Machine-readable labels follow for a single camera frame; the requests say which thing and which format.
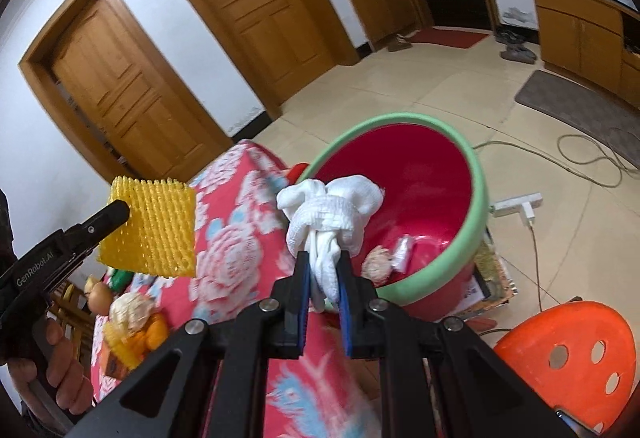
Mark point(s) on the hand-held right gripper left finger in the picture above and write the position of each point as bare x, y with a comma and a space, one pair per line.
301, 300

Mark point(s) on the crumpled beige paper ball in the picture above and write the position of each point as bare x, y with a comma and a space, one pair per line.
377, 264

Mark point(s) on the wooden cabinet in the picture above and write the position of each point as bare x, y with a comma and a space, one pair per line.
575, 33

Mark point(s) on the person's left hand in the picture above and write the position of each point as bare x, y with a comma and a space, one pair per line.
65, 368

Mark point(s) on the orange plastic stool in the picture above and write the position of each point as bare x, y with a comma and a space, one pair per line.
565, 358

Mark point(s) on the grey shoes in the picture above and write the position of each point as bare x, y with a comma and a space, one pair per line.
517, 53

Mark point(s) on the yellow foam fruit net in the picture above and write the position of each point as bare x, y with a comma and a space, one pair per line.
150, 223

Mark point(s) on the cardboard box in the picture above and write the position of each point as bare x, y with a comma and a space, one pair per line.
492, 273

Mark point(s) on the clear plastic wrapper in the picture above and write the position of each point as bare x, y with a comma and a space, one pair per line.
402, 253

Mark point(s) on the low wooden wall panel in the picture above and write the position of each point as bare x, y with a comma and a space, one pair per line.
382, 1

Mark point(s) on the red floral tablecloth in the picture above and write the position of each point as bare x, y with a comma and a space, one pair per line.
235, 243

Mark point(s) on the green bell pepper toy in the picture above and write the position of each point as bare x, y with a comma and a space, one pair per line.
120, 279

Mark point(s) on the red doormat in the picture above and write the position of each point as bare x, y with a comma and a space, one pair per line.
447, 37

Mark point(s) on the white power strip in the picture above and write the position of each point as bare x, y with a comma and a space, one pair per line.
515, 204

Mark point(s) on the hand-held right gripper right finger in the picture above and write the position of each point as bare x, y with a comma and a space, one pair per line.
345, 310

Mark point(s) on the orange fruit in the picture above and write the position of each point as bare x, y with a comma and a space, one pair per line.
156, 332

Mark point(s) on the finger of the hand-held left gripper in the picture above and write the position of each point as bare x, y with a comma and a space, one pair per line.
107, 214

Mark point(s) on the wooden chair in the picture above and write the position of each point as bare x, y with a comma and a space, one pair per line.
70, 313

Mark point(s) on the grey floor mat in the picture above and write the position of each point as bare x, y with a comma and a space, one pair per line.
575, 108

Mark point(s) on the white foam fruit net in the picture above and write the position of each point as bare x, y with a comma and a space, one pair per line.
131, 310

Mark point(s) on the brown shoes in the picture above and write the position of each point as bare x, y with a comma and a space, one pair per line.
399, 42

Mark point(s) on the red basin with green rim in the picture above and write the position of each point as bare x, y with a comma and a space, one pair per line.
425, 178

